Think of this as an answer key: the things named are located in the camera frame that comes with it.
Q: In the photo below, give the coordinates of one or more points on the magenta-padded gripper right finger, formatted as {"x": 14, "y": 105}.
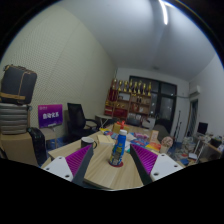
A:
{"x": 147, "y": 161}

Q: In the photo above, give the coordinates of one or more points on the purple sign board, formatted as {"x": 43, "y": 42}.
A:
{"x": 50, "y": 116}

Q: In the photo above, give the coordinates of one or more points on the pink flower bouquet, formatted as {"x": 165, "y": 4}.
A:
{"x": 166, "y": 141}

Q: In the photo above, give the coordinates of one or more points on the black framed glass door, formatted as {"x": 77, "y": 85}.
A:
{"x": 166, "y": 106}

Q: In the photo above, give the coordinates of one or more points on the blue drink bottle white cap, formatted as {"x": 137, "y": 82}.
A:
{"x": 118, "y": 150}

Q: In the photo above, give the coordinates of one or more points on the cluttered side desk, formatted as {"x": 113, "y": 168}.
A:
{"x": 211, "y": 143}

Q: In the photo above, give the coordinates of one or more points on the small white round table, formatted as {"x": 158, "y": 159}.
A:
{"x": 102, "y": 117}

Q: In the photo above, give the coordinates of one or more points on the blue book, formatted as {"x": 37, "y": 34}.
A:
{"x": 140, "y": 142}

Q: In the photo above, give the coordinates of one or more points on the black mug white inside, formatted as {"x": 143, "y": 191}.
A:
{"x": 86, "y": 143}

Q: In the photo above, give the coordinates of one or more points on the black office chair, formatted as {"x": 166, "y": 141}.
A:
{"x": 76, "y": 118}

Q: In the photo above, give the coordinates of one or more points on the grey armchair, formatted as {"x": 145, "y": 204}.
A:
{"x": 162, "y": 129}

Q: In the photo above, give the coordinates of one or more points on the black suitcase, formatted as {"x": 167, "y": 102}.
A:
{"x": 38, "y": 145}

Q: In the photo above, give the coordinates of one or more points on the white wall air conditioner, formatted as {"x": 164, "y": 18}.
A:
{"x": 195, "y": 90}

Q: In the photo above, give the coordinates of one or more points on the orange yellow book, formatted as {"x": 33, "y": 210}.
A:
{"x": 154, "y": 147}

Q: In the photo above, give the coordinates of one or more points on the ceiling tube light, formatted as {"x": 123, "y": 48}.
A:
{"x": 164, "y": 13}

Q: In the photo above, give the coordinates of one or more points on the yellow gift box red ribbon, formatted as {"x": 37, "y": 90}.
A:
{"x": 117, "y": 128}

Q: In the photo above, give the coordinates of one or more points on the dark suitcase brown trim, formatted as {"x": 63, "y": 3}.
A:
{"x": 18, "y": 83}

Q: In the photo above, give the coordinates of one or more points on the standing kraft paper box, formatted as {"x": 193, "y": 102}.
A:
{"x": 154, "y": 136}

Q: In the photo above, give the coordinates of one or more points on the pink packet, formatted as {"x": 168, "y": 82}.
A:
{"x": 141, "y": 136}

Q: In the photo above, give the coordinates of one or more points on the cardboard box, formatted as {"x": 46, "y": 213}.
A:
{"x": 16, "y": 148}

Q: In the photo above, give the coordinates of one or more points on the silver ribbed suitcase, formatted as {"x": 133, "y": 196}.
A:
{"x": 13, "y": 118}

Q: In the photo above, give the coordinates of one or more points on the beige notebook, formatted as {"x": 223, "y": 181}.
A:
{"x": 105, "y": 138}

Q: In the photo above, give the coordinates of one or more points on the black computer monitor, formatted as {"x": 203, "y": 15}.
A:
{"x": 202, "y": 128}

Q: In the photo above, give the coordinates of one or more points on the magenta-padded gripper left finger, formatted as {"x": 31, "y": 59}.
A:
{"x": 77, "y": 162}

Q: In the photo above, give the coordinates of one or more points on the wooden shelf unit with trophies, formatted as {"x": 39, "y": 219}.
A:
{"x": 128, "y": 105}

